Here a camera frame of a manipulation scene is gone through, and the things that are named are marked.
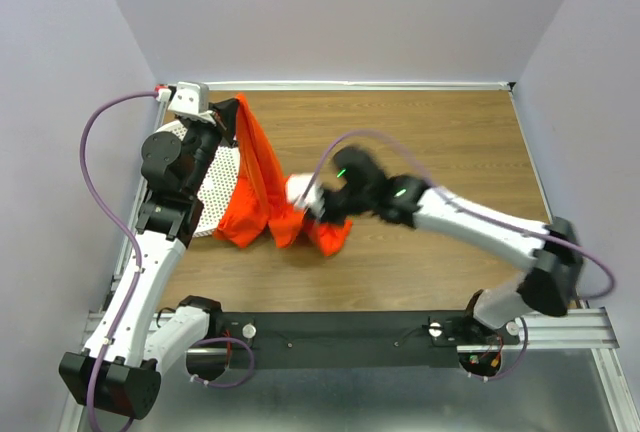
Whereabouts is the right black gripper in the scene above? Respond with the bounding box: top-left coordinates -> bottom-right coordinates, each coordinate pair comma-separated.
301,188 -> 369,233

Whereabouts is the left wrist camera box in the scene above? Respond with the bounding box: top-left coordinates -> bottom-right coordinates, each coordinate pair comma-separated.
155,82 -> 213,123

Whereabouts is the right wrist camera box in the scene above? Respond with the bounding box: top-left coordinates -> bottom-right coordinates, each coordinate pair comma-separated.
285,173 -> 324,218

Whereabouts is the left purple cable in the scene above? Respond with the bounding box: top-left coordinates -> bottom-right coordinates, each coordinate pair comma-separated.
79,90 -> 166,432

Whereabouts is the white perforated plastic basket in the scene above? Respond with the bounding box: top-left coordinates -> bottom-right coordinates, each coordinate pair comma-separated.
135,120 -> 240,245

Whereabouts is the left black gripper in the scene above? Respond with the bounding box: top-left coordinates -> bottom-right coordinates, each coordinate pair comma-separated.
182,97 -> 240,196

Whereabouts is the purple cable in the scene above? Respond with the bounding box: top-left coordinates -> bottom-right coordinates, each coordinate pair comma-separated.
294,129 -> 616,383
79,90 -> 166,432

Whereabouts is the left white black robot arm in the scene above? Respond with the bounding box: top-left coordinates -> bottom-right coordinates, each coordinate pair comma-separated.
59,98 -> 240,431

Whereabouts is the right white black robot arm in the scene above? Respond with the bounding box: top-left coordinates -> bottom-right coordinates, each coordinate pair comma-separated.
307,146 -> 583,344

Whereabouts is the orange t shirt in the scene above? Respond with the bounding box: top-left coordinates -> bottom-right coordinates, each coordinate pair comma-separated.
213,94 -> 352,256

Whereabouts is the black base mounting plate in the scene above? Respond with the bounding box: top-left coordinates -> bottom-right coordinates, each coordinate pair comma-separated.
209,310 -> 519,370

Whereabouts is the aluminium frame rail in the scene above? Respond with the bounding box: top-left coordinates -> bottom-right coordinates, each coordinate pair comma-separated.
58,82 -> 171,432

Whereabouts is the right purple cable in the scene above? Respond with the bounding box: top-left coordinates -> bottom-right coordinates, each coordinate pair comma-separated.
294,129 -> 616,383

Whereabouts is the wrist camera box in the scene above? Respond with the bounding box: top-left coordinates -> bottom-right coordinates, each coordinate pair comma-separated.
285,173 -> 324,218
155,82 -> 213,123

